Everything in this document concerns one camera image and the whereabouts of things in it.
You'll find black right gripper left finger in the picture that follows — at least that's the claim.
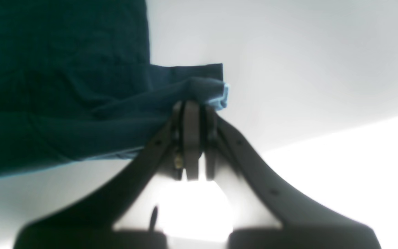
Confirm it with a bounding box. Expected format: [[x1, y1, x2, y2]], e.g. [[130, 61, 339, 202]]
[[14, 101, 200, 249]]

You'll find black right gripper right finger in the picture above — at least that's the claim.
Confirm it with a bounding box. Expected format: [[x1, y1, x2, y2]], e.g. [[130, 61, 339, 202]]
[[204, 106, 381, 249]]

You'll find dark blue T-shirt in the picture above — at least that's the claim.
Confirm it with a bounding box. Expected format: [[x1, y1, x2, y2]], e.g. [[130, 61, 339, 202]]
[[0, 0, 229, 177]]

